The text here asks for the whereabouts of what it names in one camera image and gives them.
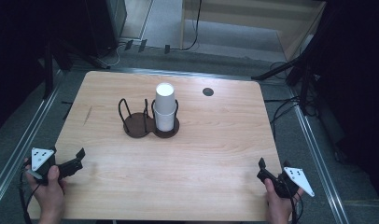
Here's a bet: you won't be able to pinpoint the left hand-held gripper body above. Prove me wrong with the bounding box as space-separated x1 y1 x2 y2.
26 147 63 186

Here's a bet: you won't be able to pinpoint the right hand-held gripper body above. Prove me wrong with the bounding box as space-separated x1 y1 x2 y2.
273 166 316 200

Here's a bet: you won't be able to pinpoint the brown cup holder black wires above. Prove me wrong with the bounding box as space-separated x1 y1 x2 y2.
117 97 181 139

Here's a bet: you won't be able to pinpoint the stack of white paper cups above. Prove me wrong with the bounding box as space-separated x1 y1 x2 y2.
152 82 177 133

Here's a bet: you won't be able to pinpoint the person's right hand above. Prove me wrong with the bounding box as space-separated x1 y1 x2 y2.
264 178 304 224

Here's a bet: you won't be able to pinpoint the person's left hand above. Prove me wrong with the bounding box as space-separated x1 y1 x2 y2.
24 158 68 222

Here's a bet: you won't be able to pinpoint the black metal stand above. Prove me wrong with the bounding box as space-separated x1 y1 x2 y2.
41 36 74 100

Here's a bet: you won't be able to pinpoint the black tripod stand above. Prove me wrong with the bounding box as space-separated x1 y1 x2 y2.
250 31 322 117

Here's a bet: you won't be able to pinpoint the light wooden bench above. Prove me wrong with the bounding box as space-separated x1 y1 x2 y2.
179 0 328 63

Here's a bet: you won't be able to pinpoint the dark cabinet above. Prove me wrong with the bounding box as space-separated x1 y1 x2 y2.
83 0 128 58

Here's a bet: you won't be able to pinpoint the metal floor rail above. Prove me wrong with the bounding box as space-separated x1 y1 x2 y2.
287 85 351 224
0 69 65 206

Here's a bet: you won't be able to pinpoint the right hand-held gripper cable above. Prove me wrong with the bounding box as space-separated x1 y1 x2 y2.
288 186 305 224

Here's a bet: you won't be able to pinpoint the hand-held gripper cable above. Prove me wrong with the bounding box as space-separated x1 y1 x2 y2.
288 186 305 224
17 161 42 224

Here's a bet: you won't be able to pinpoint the left hand-held gripper cable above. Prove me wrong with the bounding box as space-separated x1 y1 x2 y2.
17 161 42 224

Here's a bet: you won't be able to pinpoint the black floor cables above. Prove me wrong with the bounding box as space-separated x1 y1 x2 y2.
263 60 307 141

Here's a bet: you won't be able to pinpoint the white floor cable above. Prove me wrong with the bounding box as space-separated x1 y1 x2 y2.
106 42 128 68

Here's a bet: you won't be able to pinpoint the black hanging cable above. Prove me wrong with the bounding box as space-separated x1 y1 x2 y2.
177 0 204 52

